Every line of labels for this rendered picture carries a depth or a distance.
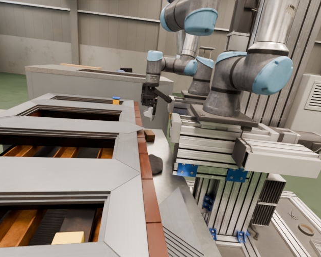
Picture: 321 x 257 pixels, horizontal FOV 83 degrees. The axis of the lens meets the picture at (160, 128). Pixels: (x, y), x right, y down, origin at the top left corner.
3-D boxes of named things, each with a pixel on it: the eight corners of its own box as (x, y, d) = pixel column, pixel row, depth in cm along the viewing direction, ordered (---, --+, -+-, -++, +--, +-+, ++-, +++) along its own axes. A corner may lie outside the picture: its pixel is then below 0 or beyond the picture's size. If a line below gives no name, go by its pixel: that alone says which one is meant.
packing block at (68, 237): (48, 267, 38) (46, 254, 37) (57, 245, 43) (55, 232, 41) (79, 264, 39) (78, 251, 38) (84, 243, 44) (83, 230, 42)
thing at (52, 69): (25, 71, 155) (24, 66, 153) (52, 68, 210) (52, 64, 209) (173, 85, 179) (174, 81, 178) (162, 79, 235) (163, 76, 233)
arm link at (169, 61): (179, 73, 103) (170, 73, 93) (162, 71, 108) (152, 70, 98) (181, 58, 100) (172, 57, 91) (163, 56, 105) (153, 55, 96)
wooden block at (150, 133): (154, 141, 129) (155, 134, 127) (146, 141, 127) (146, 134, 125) (150, 135, 138) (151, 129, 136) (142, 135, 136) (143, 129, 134)
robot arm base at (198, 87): (207, 93, 131) (210, 79, 127) (212, 97, 116) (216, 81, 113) (186, 91, 130) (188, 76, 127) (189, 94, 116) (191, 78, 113)
